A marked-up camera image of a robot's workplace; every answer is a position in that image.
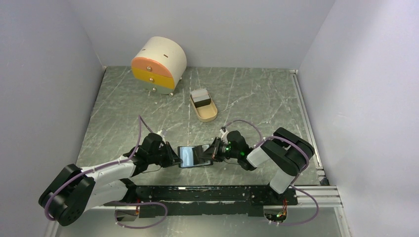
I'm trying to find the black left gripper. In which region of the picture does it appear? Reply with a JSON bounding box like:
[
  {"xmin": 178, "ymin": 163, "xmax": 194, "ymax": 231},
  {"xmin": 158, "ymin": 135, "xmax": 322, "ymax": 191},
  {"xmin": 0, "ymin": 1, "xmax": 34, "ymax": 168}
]
[{"xmin": 148, "ymin": 141, "xmax": 182, "ymax": 167}]

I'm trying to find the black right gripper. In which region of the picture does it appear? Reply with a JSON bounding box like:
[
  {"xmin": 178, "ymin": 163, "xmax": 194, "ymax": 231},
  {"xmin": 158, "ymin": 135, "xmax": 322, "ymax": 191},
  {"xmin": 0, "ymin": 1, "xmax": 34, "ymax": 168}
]
[{"xmin": 199, "ymin": 137, "xmax": 240, "ymax": 162}]

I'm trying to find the black leather card holder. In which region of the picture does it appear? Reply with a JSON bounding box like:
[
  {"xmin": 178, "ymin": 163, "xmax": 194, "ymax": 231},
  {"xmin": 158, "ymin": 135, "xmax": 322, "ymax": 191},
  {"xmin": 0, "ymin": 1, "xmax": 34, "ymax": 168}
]
[{"xmin": 177, "ymin": 144, "xmax": 213, "ymax": 168}]

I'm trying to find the beige oval plastic tray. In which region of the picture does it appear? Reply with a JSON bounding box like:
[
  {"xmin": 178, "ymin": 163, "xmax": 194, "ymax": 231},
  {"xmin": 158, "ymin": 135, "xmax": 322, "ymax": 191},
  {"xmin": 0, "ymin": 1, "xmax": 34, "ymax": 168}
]
[{"xmin": 190, "ymin": 95, "xmax": 218, "ymax": 122}]

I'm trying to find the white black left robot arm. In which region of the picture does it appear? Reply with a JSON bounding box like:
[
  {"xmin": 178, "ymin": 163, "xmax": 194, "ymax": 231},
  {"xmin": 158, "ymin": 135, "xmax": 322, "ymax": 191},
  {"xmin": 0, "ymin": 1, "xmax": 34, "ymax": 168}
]
[{"xmin": 38, "ymin": 133, "xmax": 181, "ymax": 226}]

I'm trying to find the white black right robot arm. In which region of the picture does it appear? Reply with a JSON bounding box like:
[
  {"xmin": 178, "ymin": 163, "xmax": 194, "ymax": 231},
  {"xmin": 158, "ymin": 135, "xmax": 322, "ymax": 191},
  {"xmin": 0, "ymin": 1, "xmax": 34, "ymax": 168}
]
[{"xmin": 192, "ymin": 127, "xmax": 315, "ymax": 204}]

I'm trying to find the stack of credit cards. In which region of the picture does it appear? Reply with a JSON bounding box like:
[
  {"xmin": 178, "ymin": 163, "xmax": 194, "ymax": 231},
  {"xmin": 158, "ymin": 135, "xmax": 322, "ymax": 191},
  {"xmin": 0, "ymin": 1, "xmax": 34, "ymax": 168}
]
[{"xmin": 190, "ymin": 88, "xmax": 211, "ymax": 108}]

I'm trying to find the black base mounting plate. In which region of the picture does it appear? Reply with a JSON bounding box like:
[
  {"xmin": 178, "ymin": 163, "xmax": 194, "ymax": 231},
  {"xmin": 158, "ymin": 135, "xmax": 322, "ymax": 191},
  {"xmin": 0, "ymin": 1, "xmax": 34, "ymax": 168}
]
[{"xmin": 103, "ymin": 185, "xmax": 298, "ymax": 218}]

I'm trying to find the cream mini drawer cabinet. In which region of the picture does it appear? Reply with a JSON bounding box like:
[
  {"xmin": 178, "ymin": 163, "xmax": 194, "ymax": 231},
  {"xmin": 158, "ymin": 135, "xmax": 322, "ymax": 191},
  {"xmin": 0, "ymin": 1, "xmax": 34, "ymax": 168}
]
[{"xmin": 131, "ymin": 37, "xmax": 187, "ymax": 96}]

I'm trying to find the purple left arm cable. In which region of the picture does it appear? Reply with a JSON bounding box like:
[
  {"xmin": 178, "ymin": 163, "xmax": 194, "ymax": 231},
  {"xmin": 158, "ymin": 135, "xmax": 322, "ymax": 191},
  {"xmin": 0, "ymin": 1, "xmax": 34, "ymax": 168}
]
[{"xmin": 44, "ymin": 114, "xmax": 169, "ymax": 230}]

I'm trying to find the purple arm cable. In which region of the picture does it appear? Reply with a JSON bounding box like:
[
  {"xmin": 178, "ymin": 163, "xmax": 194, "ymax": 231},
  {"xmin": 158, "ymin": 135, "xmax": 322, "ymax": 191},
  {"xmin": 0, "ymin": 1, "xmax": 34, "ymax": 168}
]
[
  {"xmin": 221, "ymin": 119, "xmax": 320, "ymax": 227},
  {"xmin": 44, "ymin": 114, "xmax": 169, "ymax": 230}
]

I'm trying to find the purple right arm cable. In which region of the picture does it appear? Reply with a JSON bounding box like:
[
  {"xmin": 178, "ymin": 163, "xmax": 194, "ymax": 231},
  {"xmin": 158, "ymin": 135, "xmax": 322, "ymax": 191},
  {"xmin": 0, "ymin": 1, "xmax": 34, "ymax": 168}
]
[{"xmin": 221, "ymin": 119, "xmax": 320, "ymax": 227}]

